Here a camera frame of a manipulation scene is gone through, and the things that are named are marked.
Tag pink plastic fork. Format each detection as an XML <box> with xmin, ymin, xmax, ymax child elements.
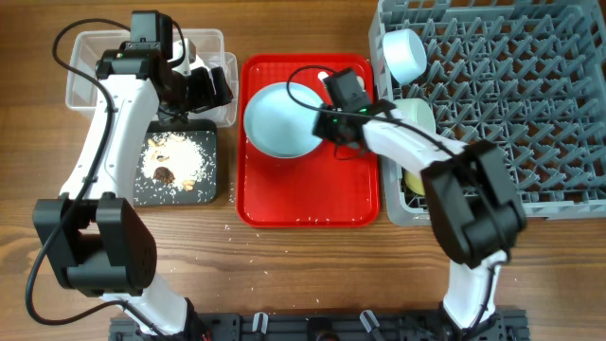
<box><xmin>317</xmin><ymin>71</ymin><xmax>330</xmax><ymax>86</ymax></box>

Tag rice and food scraps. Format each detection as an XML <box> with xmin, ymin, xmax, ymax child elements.
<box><xmin>139</xmin><ymin>133</ymin><xmax>215</xmax><ymax>191</ymax></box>

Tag light blue plate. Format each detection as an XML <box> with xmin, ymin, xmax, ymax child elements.
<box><xmin>243</xmin><ymin>82</ymin><xmax>323</xmax><ymax>158</ymax></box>

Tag green bowl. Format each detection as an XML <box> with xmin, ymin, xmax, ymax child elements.
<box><xmin>393</xmin><ymin>99</ymin><xmax>437</xmax><ymax>133</ymax></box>

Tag yellow cup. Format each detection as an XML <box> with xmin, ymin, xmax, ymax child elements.
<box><xmin>403</xmin><ymin>171</ymin><xmax>425</xmax><ymax>196</ymax></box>

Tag light blue bowl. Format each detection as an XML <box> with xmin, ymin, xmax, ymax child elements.
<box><xmin>383</xmin><ymin>28</ymin><xmax>427</xmax><ymax>85</ymax></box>

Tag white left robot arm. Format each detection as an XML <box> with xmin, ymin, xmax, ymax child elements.
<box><xmin>26</xmin><ymin>43</ymin><xmax>233</xmax><ymax>340</ymax></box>

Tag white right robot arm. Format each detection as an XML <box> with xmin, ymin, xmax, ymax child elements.
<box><xmin>313</xmin><ymin>68</ymin><xmax>526</xmax><ymax>339</ymax></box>

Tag black food waste tray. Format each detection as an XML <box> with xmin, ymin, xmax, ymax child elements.
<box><xmin>134</xmin><ymin>119</ymin><xmax>218</xmax><ymax>206</ymax></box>

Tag clear plastic waste bin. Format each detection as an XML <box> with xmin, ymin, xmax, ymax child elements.
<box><xmin>65</xmin><ymin>28</ymin><xmax>239</xmax><ymax>128</ymax></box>

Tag grey dishwasher rack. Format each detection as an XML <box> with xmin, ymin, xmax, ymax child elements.
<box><xmin>368</xmin><ymin>1</ymin><xmax>605</xmax><ymax>220</ymax></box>

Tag white plastic spoon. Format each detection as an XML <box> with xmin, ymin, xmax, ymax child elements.
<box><xmin>356</xmin><ymin>76</ymin><xmax>365</xmax><ymax>90</ymax></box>

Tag red serving tray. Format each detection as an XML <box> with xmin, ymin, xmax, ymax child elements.
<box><xmin>236</xmin><ymin>53</ymin><xmax>381</xmax><ymax>228</ymax></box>

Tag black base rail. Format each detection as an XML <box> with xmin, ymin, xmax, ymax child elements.
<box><xmin>108</xmin><ymin>310</ymin><xmax>531</xmax><ymax>341</ymax></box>

